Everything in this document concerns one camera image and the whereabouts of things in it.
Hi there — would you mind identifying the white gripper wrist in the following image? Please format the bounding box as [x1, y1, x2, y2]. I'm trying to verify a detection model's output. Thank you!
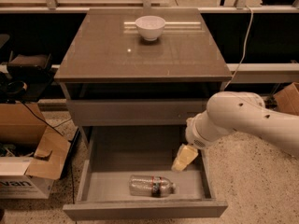
[171, 112, 219, 172]

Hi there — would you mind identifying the clear plastic water bottle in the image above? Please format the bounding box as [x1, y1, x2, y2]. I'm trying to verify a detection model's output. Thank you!
[129, 175, 176, 198]

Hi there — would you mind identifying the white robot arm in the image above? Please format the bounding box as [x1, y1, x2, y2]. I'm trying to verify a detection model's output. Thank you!
[172, 91, 299, 172]

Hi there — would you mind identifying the open grey middle drawer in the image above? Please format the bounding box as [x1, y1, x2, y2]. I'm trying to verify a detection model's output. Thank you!
[64, 125, 228, 221]

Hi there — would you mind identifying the grey drawer cabinet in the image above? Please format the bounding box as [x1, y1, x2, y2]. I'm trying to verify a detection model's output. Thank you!
[55, 8, 231, 141]

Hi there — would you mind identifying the closed grey upper drawer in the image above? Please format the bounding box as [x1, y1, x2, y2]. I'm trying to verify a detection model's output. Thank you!
[66, 99, 207, 126]

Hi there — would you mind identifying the cardboard box right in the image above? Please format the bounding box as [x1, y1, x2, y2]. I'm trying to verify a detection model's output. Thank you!
[274, 82, 299, 116]

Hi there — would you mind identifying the white ceramic bowl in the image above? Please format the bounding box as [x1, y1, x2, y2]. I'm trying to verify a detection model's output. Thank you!
[135, 16, 165, 41]

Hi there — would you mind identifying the open cardboard box left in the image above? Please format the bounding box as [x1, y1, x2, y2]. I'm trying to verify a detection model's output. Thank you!
[0, 103, 70, 199]

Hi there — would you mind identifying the black tray on shelf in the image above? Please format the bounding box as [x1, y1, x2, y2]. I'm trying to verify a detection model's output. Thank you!
[7, 54, 51, 77]

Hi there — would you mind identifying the black round device left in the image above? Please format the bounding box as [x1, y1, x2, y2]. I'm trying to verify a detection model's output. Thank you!
[0, 72, 28, 104]

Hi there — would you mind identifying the white hanging cable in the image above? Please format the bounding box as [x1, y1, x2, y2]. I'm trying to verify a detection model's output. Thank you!
[223, 5, 254, 90]

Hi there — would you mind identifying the black cable on floor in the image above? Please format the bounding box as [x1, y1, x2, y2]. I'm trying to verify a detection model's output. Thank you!
[19, 100, 77, 205]

